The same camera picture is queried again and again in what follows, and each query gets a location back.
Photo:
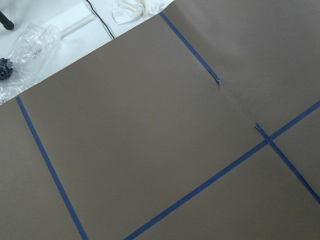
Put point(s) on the white crumpled cloth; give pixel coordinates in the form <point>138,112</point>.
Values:
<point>126,11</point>

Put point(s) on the white plastic tube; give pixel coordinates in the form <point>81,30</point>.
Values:
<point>76,26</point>

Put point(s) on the clear crumpled plastic bag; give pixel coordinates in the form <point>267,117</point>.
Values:
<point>28,55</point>

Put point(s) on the folded dark blue umbrella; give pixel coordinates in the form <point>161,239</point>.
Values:
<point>6,68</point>

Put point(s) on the black handle on desk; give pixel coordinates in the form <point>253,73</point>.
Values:
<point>7,24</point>

